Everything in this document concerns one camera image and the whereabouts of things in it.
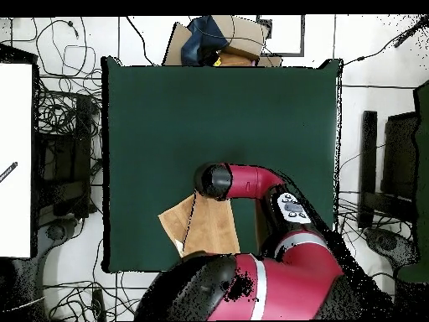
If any tan terry towel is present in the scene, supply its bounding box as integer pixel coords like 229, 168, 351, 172
158, 191, 241, 258

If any black flat monitor panel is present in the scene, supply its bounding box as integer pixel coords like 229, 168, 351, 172
380, 111, 421, 200

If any white flat panel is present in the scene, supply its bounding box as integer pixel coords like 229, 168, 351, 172
0, 62, 34, 259

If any dark green table cloth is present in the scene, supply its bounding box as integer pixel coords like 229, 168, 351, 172
101, 55, 344, 274

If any orange-brown folded cloth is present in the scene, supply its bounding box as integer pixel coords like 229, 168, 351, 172
216, 50, 260, 67

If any dark blue garment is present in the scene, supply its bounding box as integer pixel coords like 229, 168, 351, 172
180, 15, 230, 67

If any brown cardboard box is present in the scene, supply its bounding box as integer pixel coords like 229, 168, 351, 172
162, 14, 283, 67

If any black equipment box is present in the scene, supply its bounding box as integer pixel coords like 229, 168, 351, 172
33, 93, 102, 221

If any black upright bar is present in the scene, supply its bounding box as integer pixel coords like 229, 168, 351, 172
357, 110, 379, 230

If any black round stand base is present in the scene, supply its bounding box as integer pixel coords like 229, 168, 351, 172
36, 216, 83, 256
364, 226, 421, 269

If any black power strip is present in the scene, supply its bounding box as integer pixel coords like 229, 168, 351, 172
90, 288, 107, 322

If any black threaded rod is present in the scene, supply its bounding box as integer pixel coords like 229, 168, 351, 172
0, 161, 18, 184

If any dark green cloth drape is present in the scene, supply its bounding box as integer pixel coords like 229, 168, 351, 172
396, 80, 429, 284

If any black rectangular frame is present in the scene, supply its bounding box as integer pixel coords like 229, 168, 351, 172
256, 14, 306, 58

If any black looped cable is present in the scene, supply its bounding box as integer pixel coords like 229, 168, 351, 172
28, 17, 105, 79

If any black cable with thick plug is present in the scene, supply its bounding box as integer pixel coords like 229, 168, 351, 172
341, 14, 429, 69

